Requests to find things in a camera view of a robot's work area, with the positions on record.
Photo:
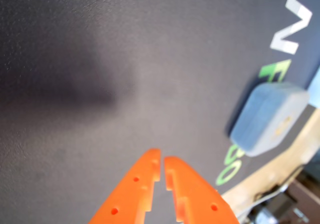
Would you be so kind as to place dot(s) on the grey square case gold emblem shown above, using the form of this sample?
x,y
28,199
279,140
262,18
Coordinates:
x,y
262,119

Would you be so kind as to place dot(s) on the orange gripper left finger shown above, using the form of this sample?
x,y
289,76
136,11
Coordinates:
x,y
130,196

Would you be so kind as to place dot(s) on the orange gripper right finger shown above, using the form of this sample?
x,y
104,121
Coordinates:
x,y
197,199

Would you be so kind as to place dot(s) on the dark mat WOWROBO print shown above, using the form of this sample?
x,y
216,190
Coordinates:
x,y
75,59

